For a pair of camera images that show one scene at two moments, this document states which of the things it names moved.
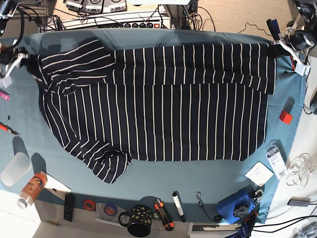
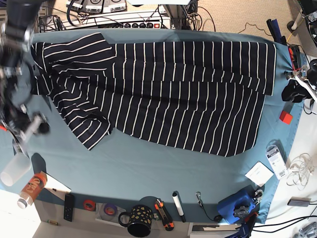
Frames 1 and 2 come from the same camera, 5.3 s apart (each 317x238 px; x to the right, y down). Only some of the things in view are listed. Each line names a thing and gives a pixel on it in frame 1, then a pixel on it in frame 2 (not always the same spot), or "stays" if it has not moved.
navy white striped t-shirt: [200, 102] stays
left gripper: [9, 60] → [25, 124]
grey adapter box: [297, 201] stays
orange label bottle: [31, 189] stays
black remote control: [69, 207] stays
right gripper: [297, 42] → [307, 74]
